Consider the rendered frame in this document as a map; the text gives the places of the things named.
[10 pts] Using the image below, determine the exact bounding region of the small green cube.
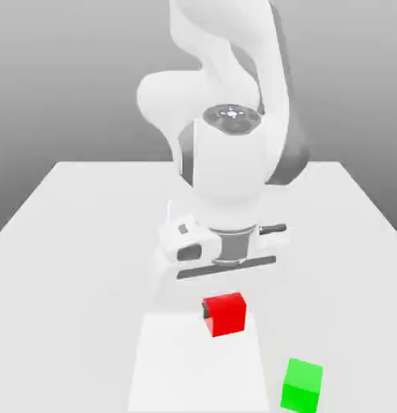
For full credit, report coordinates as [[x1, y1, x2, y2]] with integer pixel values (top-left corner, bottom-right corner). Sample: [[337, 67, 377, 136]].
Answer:
[[279, 357, 324, 413]]

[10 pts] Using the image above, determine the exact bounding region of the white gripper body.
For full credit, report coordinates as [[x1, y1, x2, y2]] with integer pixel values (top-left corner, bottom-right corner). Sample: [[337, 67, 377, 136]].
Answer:
[[155, 254, 284, 307]]

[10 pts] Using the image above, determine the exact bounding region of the small red cube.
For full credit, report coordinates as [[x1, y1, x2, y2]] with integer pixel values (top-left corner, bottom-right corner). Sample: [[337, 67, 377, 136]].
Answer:
[[203, 292, 248, 339]]

